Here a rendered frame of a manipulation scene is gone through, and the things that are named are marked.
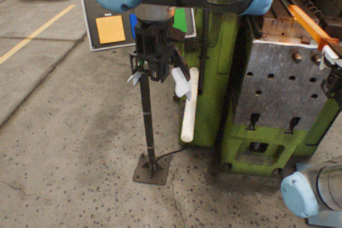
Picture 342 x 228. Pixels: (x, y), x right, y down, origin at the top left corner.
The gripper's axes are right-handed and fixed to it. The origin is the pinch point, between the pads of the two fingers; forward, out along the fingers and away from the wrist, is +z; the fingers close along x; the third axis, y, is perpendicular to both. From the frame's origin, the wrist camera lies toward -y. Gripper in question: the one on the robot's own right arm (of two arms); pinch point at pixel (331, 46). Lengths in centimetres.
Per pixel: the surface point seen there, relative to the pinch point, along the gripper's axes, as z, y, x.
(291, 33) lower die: 27.7, 8.5, -0.9
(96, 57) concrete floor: 148, 97, -148
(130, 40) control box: 4, 4, -57
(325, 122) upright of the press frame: 44, 68, 42
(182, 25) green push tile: 11.5, 2.0, -41.4
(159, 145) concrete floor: 41, 101, -58
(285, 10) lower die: 35.8, 2.4, -2.9
